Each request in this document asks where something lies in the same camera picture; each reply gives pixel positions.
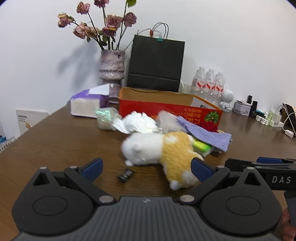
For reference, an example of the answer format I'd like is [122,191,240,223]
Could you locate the white cable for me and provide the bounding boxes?
[276,105,296,139]

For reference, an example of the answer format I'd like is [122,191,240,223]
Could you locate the white and yellow plush toy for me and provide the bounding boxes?
[121,131,204,191]

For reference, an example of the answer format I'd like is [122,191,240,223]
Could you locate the iridescent plastic bag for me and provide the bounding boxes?
[95,107,121,131]

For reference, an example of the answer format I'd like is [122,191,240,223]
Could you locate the blue printed papers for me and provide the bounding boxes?
[0,134,16,153]

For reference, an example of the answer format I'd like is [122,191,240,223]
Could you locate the clear glass dish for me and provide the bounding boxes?
[179,81,192,94]

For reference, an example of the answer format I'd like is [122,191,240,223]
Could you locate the red artificial rose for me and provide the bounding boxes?
[201,122,219,133]

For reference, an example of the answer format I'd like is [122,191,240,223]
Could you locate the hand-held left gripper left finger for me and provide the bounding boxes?
[32,158,116,205]

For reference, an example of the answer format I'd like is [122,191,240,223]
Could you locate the green packet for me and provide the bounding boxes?
[192,139,214,158]

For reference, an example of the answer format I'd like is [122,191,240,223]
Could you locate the dark brown stand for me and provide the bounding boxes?
[282,103,296,131]

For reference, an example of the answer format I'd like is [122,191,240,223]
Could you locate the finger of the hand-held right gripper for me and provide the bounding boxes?
[256,157,296,165]
[225,158,260,173]

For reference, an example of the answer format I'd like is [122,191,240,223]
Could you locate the small pale tin box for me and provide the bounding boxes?
[232,100,252,116]

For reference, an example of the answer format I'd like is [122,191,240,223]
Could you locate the white booklet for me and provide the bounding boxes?
[16,109,49,136]

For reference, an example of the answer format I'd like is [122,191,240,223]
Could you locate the purple tissue pack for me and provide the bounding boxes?
[70,84,110,118]

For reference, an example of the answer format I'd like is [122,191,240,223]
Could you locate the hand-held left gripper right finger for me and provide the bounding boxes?
[178,158,272,205]

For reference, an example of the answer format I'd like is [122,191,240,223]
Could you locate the white charger block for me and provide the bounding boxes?
[269,109,284,127]

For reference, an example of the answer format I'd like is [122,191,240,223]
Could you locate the person's right hand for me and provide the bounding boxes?
[281,206,296,241]

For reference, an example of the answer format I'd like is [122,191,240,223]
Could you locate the mottled purple vase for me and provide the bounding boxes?
[99,49,126,104]

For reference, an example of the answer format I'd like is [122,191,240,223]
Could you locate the black paper bag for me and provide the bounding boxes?
[126,22,185,93]

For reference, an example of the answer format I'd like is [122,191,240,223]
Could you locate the dried rose bouquet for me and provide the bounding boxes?
[57,0,137,51]

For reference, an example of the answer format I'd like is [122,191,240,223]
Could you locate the clear water bottle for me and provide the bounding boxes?
[191,66,207,95]
[214,71,225,106]
[205,68,217,102]

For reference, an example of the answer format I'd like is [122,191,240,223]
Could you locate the purple knitted cloth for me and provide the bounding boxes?
[177,116,232,152]

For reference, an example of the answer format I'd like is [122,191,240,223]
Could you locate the crumpled white paper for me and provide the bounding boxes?
[112,111,162,135]

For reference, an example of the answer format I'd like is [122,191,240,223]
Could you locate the white robot figurine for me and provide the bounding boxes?
[220,89,234,113]

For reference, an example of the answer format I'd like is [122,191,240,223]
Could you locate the small black sachet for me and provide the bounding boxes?
[116,168,136,183]

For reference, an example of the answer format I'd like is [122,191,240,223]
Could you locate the red cardboard box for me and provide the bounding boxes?
[119,87,223,130]

